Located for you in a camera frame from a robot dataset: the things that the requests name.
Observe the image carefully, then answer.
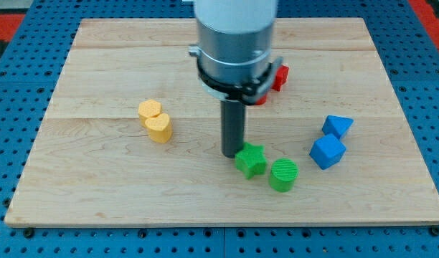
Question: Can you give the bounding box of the blue triangle block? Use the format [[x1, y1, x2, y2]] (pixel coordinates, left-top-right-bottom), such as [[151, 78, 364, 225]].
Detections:
[[321, 115, 354, 140]]

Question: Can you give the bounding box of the red block under arm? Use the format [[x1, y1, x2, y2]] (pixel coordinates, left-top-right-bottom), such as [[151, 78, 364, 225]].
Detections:
[[255, 95, 268, 105]]

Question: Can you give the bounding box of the red block right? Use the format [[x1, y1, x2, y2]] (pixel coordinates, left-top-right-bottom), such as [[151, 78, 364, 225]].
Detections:
[[272, 65, 290, 92]]

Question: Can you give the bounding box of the wooden board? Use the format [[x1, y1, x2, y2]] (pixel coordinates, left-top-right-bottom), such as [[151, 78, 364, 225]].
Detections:
[[5, 18, 439, 228]]

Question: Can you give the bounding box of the yellow pentagon block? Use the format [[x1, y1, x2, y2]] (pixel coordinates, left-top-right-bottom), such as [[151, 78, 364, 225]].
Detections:
[[138, 99, 162, 128]]

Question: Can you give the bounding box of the green cylinder block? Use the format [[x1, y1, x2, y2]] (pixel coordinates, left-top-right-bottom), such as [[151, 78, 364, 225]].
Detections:
[[269, 158, 299, 192]]

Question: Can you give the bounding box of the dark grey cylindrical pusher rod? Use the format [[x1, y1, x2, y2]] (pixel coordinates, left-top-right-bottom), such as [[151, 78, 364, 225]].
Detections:
[[220, 101, 246, 158]]

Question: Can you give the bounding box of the yellow heart block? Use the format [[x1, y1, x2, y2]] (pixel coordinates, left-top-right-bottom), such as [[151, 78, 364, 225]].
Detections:
[[145, 113, 173, 143]]

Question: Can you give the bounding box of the blue cube block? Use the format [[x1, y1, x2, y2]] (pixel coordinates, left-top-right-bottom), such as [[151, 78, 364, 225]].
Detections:
[[309, 134, 346, 170]]

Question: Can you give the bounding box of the green star block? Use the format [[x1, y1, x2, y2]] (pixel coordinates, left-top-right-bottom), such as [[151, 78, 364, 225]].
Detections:
[[235, 142, 268, 180]]

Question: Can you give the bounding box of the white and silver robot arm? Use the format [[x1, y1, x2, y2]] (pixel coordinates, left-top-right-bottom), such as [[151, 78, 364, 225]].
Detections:
[[189, 0, 283, 105]]

